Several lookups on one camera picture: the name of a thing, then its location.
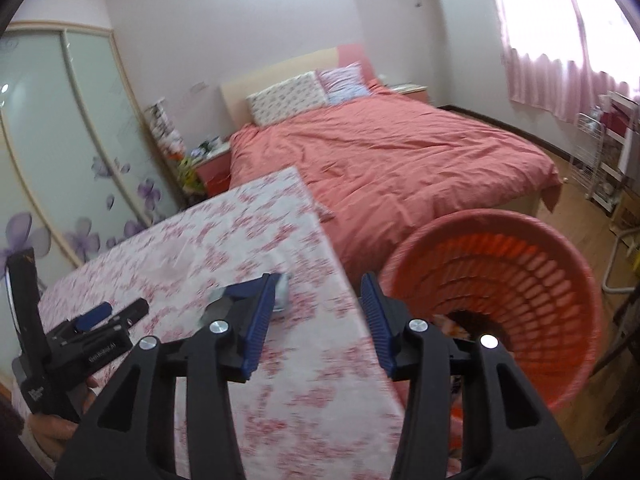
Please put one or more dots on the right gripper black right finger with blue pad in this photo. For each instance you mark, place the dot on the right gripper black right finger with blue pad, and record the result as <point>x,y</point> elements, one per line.
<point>508,431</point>

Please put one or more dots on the frosted glass floral wardrobe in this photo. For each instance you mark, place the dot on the frosted glass floral wardrobe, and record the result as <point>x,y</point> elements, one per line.
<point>79,170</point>

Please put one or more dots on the pink floral table cloth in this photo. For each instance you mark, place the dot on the pink floral table cloth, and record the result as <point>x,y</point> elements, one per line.
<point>319,406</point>

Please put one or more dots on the dark blue plastic bag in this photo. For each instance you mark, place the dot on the dark blue plastic bag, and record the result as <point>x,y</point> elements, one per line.
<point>221,299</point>

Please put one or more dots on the white floral pillow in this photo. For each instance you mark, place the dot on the white floral pillow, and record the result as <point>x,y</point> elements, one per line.
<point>286,99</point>

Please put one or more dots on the white shelf with plush toys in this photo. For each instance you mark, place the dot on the white shelf with plush toys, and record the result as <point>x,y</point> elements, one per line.
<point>170,143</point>

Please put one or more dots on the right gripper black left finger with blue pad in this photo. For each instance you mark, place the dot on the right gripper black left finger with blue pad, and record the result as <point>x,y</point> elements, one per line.
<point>128,433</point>

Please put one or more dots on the pink striped pillow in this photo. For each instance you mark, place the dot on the pink striped pillow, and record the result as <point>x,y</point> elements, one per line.
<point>343,84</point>

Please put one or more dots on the pink nightstand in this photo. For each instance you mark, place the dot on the pink nightstand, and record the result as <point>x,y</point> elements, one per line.
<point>415,92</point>
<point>214,171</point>

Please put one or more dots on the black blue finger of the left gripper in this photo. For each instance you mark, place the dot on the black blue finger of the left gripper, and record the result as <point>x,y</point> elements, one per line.
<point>128,316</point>

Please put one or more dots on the person's left hand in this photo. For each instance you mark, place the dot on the person's left hand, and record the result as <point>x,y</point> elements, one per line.
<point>45,437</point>

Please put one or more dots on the red plastic laundry basket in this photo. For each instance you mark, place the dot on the red plastic laundry basket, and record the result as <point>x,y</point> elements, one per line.
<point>520,274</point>

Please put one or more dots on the pink sheer window curtain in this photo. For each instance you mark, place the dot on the pink sheer window curtain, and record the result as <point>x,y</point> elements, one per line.
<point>561,55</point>

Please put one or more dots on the pink left nightstand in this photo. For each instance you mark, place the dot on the pink left nightstand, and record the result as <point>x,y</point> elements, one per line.
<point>214,171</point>

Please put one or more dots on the white wire rack trolley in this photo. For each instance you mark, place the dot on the white wire rack trolley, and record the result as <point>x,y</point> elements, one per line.
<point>594,163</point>

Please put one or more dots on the pink right nightstand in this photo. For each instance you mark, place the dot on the pink right nightstand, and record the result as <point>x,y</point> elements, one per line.
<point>415,92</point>

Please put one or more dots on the beige and pink headboard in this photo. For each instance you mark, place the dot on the beige and pink headboard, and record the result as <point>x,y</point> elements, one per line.
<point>235,92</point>

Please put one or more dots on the coral pink bed duvet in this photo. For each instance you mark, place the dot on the coral pink bed duvet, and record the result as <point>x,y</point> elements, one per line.
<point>385,165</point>

